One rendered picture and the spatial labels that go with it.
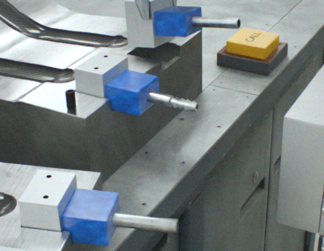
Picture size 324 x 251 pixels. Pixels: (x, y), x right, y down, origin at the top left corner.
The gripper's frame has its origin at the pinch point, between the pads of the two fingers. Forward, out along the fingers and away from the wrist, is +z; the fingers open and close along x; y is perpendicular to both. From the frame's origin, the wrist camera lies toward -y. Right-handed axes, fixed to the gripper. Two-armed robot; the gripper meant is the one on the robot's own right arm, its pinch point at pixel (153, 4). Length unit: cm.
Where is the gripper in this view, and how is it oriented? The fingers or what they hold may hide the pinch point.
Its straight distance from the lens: 80.8
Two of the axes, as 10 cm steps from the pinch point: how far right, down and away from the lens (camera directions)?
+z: 0.8, 9.4, 3.3
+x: 4.9, -3.2, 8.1
